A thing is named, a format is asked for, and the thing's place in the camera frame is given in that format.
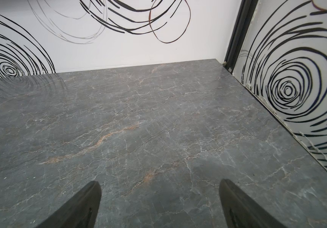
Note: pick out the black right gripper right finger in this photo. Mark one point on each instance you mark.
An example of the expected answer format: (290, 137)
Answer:
(241, 211)

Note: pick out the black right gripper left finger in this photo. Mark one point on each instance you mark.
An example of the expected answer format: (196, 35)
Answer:
(80, 211)

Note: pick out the black corner frame post right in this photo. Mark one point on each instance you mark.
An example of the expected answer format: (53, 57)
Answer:
(243, 20)

